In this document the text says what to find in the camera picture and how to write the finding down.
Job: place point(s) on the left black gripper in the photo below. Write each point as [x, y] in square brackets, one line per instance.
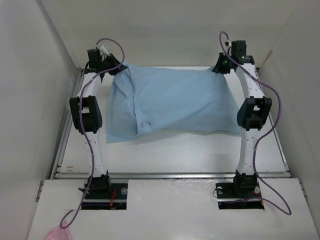
[115, 62]

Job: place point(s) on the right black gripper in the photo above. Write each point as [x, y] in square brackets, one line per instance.
[219, 67]

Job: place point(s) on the light blue pillowcase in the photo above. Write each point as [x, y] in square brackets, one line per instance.
[144, 100]

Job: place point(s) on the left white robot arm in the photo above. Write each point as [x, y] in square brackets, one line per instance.
[87, 119]

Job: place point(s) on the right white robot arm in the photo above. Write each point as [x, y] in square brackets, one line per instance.
[251, 117]

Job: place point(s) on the pink cloth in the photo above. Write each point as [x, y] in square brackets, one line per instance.
[58, 233]

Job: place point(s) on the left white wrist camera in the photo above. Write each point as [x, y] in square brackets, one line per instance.
[103, 48]

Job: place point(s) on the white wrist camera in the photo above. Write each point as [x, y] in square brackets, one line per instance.
[228, 43]
[103, 48]

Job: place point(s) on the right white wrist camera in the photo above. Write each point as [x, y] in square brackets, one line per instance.
[228, 43]

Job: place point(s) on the aluminium front rail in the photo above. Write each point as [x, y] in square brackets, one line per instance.
[149, 175]

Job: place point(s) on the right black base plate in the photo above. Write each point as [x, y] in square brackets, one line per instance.
[242, 199]

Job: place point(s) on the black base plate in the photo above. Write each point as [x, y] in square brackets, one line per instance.
[114, 198]
[242, 199]

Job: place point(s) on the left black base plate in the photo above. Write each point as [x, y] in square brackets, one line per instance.
[114, 198]

